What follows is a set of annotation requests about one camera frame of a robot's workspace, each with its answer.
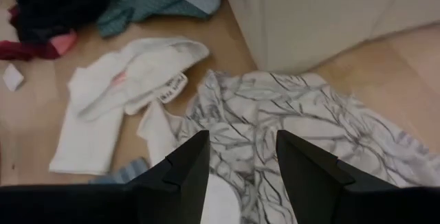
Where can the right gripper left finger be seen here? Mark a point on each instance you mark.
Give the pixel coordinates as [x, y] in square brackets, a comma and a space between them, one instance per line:
[165, 193]

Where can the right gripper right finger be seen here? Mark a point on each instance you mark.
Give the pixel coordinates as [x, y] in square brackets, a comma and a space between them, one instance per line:
[319, 189]

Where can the blue striped towel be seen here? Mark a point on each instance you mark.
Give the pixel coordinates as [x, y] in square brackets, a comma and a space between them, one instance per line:
[127, 172]

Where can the white branch-print garment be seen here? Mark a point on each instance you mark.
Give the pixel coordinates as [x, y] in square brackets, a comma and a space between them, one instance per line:
[268, 114]

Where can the plain white sock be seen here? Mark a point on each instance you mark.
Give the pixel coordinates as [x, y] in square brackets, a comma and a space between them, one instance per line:
[86, 141]

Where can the white sock with printed label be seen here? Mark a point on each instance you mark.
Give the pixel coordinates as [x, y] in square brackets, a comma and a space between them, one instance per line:
[154, 66]

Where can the teal dotted shirt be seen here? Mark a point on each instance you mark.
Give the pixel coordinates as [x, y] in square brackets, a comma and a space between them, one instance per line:
[137, 7]

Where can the pink and maroon sock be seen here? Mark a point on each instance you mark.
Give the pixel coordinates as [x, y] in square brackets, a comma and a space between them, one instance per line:
[41, 48]

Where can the black garment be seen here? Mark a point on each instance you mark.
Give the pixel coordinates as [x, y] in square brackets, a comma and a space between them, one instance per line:
[58, 4]

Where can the small white paper scrap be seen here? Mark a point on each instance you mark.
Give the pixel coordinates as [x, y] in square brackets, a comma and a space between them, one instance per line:
[13, 77]

